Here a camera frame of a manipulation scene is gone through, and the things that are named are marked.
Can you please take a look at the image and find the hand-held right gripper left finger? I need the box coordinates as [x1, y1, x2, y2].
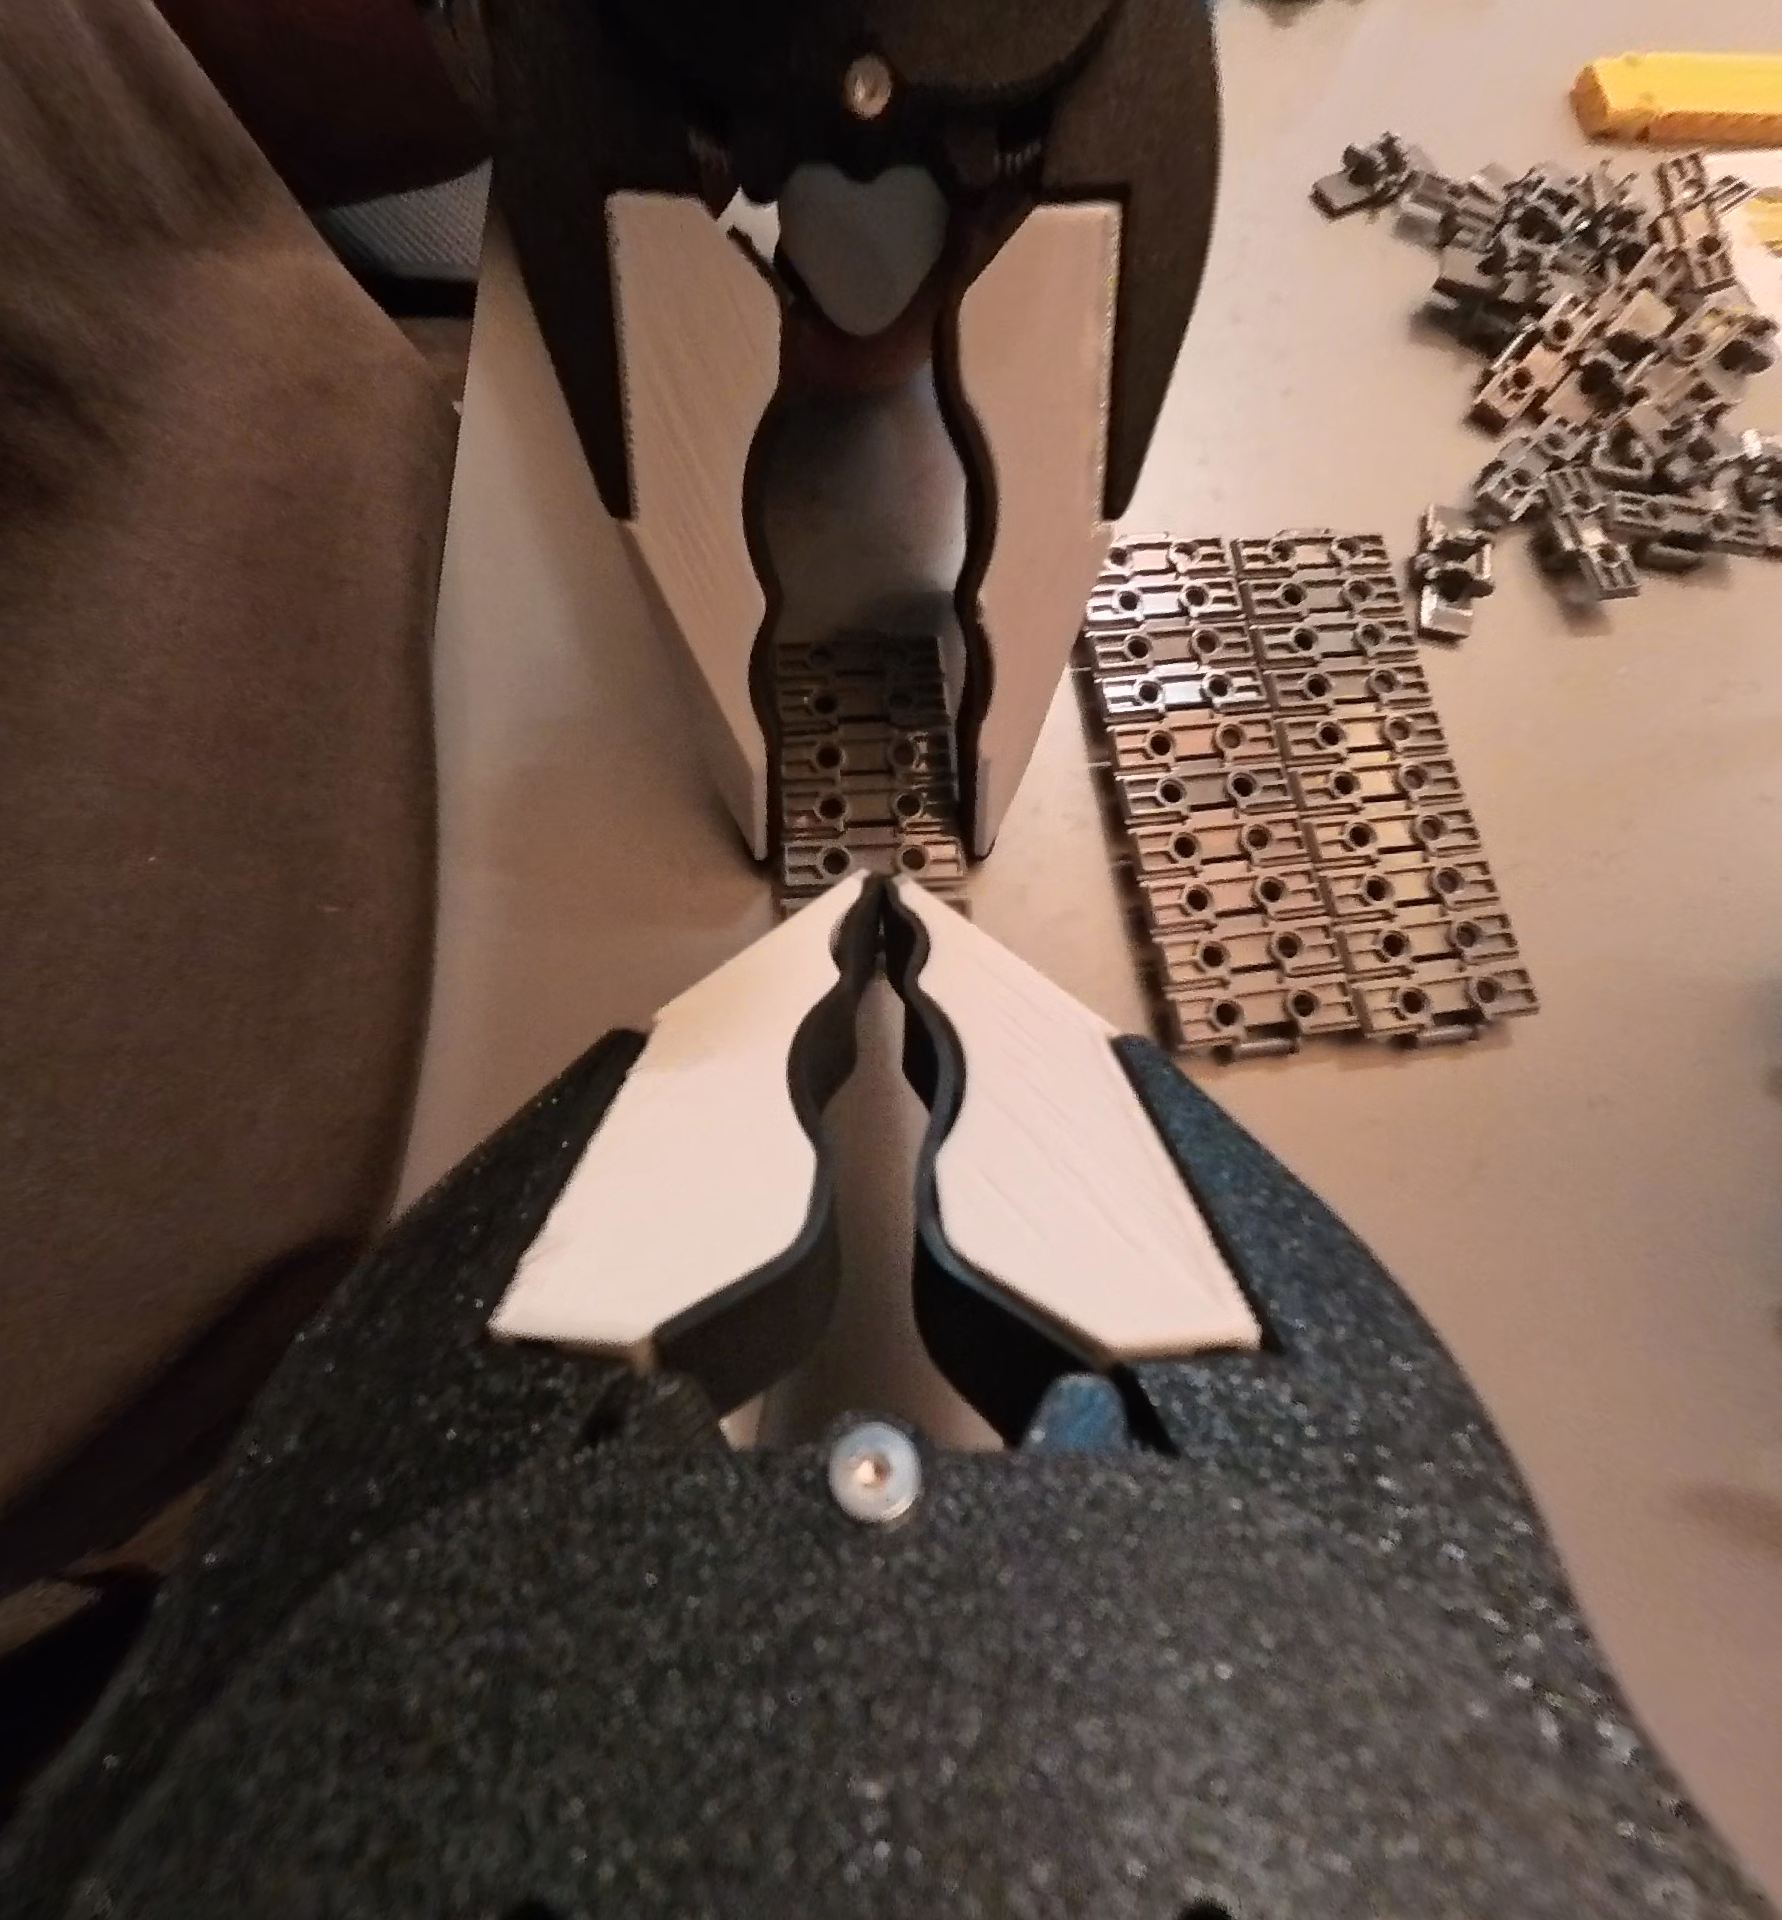
[487, 874, 894, 1371]

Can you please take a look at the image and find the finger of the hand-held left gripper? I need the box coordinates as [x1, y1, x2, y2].
[604, 191, 794, 874]
[949, 196, 1125, 864]

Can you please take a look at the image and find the pile of loose track links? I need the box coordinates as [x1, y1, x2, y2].
[1312, 131, 1782, 602]

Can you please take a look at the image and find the short dark grey track strip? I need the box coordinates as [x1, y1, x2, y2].
[769, 630, 977, 901]

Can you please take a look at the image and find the long yellow brick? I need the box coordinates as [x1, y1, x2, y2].
[1569, 51, 1782, 150]

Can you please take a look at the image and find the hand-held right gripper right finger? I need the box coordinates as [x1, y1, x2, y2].
[882, 875, 1269, 1364]

